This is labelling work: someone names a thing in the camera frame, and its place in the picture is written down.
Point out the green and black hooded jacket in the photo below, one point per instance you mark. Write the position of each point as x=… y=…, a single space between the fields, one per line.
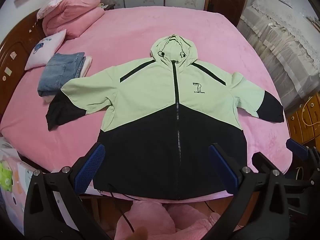
x=150 y=92

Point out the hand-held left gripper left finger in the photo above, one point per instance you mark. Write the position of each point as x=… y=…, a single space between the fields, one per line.
x=90 y=170

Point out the folded pink quilt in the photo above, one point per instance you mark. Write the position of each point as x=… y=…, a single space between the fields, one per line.
x=75 y=12

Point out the pink bed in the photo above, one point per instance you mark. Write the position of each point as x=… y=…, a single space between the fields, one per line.
x=125 y=35

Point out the wooden headboard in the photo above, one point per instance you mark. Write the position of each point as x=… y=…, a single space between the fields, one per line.
x=15 y=55

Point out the white printed cushion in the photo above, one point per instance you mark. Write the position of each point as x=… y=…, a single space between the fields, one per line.
x=42 y=52

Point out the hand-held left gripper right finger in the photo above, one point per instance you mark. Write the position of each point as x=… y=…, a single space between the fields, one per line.
x=223 y=170

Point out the green packet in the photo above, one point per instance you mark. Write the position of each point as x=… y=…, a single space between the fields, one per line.
x=5 y=177

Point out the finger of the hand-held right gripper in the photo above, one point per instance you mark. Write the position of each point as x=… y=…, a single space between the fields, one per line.
x=262 y=161
x=297 y=148

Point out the wooden drawer cabinet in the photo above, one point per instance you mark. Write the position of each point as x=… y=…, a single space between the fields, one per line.
x=310 y=132

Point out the pink plush toy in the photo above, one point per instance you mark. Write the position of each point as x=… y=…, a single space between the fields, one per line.
x=150 y=220

